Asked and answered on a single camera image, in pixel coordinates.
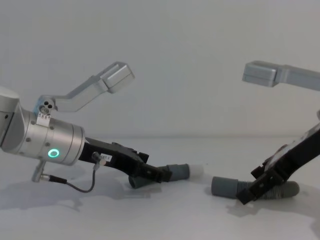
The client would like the grey elbow pipe white tip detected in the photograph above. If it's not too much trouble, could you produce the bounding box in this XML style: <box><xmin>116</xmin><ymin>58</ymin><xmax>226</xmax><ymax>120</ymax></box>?
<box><xmin>127</xmin><ymin>163</ymin><xmax>205</xmax><ymax>190</ymax></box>

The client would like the white table cloth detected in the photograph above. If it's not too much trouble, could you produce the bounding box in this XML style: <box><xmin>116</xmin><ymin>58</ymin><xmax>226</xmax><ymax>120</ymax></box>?
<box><xmin>0</xmin><ymin>135</ymin><xmax>320</xmax><ymax>240</ymax></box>

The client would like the grey corrugated hose with cuff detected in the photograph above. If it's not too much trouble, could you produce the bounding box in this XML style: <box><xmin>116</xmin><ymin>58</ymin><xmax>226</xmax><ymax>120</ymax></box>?
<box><xmin>211</xmin><ymin>175</ymin><xmax>300</xmax><ymax>201</ymax></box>

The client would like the thin dark gripper cable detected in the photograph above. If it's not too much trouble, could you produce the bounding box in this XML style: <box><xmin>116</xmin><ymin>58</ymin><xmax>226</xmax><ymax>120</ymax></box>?
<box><xmin>30</xmin><ymin>151</ymin><xmax>107</xmax><ymax>194</ymax></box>

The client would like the white curtain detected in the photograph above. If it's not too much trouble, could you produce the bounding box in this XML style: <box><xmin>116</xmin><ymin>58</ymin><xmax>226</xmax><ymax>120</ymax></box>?
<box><xmin>0</xmin><ymin>0</ymin><xmax>320</xmax><ymax>139</ymax></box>

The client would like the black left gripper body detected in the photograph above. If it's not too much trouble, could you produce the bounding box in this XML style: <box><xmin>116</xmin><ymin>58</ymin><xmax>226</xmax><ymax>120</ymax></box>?
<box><xmin>78</xmin><ymin>136</ymin><xmax>150</xmax><ymax>178</ymax></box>

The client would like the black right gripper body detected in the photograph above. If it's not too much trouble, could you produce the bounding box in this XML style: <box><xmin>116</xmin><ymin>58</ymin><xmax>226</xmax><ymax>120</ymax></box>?
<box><xmin>261</xmin><ymin>124</ymin><xmax>320</xmax><ymax>180</ymax></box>

